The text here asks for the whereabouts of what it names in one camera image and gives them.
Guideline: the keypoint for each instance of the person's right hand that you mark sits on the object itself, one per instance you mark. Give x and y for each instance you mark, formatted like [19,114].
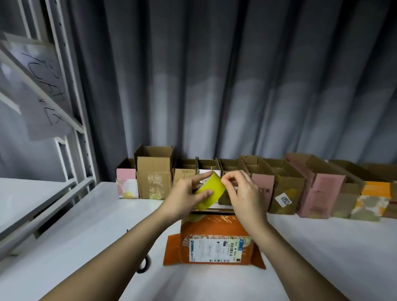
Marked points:
[247,201]

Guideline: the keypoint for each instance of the person's left hand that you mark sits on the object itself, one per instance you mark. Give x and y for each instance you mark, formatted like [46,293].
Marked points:
[180,198]

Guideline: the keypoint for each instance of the pink lettered cardboard box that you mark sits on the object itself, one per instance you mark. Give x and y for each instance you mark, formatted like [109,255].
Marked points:
[319,192]
[263,183]

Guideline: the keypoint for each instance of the taped brown cardboard box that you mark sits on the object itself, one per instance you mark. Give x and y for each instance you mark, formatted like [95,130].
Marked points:
[183,170]

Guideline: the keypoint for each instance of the yellow tape roll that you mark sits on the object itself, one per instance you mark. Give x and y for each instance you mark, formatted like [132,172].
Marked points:
[212,189]

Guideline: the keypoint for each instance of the brown box with barcode label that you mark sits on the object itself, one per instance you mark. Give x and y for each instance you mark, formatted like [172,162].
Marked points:
[155,173]

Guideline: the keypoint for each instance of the brown box with white label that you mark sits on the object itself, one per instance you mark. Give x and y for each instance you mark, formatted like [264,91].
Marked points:
[228,164]

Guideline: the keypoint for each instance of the pink and yellow printed box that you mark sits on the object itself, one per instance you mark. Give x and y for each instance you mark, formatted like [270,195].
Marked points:
[209,164]

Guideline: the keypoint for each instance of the orange white patterned cardboard box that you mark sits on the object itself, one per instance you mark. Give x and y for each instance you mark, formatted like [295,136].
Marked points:
[214,245]

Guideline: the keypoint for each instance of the pink green printed cardboard box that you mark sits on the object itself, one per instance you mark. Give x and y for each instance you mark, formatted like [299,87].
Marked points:
[127,183]

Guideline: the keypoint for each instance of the black scissors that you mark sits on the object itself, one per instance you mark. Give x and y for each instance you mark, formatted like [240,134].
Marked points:
[144,263]

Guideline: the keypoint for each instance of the orange and white carton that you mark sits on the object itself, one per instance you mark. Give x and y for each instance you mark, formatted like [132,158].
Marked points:
[372,199]

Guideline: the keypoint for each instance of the person's right forearm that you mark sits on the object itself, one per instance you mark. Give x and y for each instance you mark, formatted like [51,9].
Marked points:
[298,266]

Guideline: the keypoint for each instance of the person's left forearm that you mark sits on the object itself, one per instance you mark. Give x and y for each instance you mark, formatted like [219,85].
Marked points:
[102,266]

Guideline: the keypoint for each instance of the white metal shelf rack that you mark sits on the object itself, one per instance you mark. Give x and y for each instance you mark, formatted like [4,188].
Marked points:
[77,124]

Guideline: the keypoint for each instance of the handwritten paper sheet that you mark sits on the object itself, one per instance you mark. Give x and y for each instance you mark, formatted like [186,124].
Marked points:
[40,68]
[43,118]

